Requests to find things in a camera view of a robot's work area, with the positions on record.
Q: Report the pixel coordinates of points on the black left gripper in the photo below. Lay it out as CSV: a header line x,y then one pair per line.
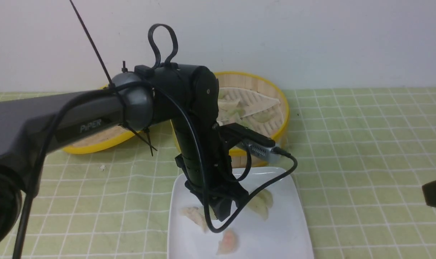
x,y
223,187

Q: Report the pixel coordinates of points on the green dumpling steamer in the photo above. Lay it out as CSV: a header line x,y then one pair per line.
x,y
262,117

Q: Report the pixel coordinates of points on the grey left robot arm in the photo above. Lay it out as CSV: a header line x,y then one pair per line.
x,y
185,94

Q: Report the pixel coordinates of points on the beige dumpling plate left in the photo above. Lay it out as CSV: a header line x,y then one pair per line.
x,y
196,215

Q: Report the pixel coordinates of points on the pale dumpling plate right front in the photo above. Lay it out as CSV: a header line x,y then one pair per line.
x,y
258,206

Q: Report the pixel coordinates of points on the pink dumpling on plate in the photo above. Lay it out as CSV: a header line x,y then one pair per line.
x,y
229,243

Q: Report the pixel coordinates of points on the green dumpling plate right back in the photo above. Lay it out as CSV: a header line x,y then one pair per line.
x,y
267,197

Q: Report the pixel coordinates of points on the white square plate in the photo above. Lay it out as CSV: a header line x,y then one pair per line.
x,y
284,235

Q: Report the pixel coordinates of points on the green checkered tablecloth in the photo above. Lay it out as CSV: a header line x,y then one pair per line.
x,y
363,155

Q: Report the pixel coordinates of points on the small green dumpling centre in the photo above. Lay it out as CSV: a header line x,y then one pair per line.
x,y
236,114

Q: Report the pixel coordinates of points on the white dumpling steamer centre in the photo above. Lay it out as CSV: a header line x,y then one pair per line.
x,y
228,104

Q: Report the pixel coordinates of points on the white steamer liner paper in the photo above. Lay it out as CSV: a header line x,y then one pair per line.
x,y
251,101

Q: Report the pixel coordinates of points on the yellow rimmed bamboo steamer basket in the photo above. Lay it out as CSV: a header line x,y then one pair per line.
x,y
275,128

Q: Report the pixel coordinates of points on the yellow rimmed bamboo steamer lid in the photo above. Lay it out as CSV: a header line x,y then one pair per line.
x,y
103,140

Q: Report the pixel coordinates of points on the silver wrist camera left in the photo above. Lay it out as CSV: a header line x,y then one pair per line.
x,y
256,144

